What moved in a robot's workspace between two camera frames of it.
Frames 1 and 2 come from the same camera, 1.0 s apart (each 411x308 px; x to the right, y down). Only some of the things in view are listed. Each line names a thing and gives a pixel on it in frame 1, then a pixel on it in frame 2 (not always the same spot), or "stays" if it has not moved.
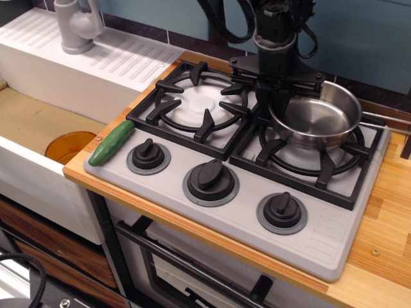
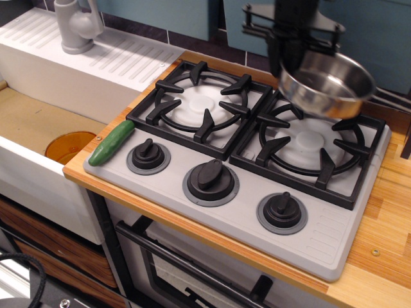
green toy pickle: (113, 140) stays
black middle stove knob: (210, 184) stays
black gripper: (277, 68) to (297, 20)
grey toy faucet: (79, 23) stays
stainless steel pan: (331, 120) to (328, 83)
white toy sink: (46, 92) stays
